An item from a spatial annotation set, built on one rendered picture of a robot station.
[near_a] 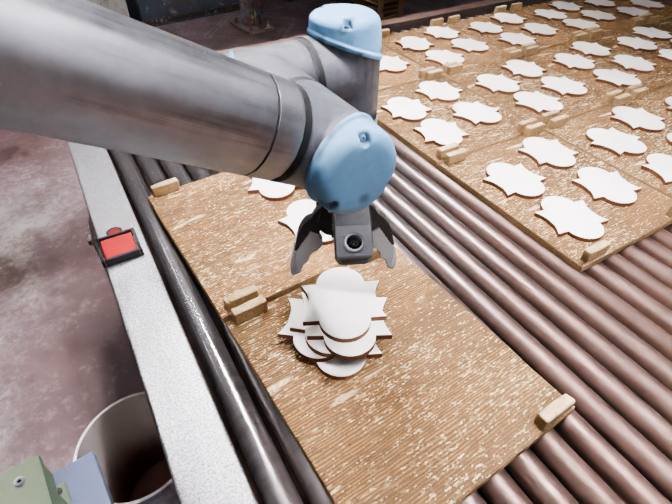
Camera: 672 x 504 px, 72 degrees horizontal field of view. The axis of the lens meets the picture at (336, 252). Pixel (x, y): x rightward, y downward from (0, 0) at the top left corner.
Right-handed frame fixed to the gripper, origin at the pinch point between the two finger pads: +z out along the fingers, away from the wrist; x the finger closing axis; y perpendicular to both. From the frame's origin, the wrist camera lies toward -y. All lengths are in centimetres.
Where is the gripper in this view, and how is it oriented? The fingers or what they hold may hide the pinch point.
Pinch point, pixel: (343, 275)
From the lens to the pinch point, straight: 68.4
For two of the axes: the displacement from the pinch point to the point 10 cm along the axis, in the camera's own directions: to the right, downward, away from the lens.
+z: 0.0, 7.4, 6.8
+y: -0.9, -6.7, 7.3
